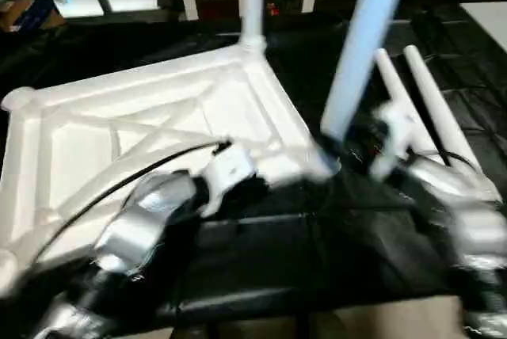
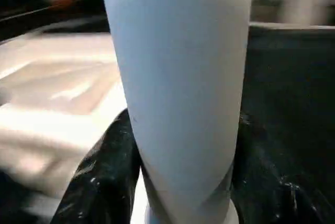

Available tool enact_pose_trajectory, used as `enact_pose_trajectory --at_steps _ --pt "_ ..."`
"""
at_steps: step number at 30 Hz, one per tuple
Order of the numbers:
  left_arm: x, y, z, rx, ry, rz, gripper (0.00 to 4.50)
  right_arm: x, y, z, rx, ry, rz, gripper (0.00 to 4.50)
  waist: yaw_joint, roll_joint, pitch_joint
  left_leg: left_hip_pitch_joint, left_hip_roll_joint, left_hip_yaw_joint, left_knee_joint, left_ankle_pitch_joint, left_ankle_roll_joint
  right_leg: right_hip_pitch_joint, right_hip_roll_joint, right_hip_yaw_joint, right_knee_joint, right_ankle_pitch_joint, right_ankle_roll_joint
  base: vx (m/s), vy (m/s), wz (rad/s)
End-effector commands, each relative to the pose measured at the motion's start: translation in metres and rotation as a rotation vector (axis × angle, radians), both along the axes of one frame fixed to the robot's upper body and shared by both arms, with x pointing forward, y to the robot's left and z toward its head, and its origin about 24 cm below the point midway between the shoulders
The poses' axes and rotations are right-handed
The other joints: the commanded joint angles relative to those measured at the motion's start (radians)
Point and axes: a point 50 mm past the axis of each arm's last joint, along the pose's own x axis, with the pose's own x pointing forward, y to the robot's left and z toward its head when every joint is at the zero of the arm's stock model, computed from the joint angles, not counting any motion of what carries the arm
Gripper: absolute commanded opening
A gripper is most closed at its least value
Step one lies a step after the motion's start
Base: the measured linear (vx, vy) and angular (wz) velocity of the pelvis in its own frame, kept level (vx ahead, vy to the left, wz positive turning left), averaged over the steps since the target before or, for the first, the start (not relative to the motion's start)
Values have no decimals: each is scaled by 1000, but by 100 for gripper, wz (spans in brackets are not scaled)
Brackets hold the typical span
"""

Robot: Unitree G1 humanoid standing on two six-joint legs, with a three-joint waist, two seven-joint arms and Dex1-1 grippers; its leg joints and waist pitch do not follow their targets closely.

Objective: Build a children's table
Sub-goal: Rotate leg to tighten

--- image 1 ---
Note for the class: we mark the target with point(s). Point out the blue printed package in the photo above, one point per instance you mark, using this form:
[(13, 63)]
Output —
[(31, 14)]

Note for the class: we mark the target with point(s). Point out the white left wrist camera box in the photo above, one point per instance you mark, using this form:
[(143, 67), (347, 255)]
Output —
[(229, 168)]

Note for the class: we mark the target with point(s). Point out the black mat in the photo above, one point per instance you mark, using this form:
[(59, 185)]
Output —
[(297, 256)]

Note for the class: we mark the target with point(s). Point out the white flat board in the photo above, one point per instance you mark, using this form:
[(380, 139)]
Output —
[(487, 26)]

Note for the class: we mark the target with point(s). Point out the white plastic table top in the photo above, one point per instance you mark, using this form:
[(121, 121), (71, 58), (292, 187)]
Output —
[(119, 125)]

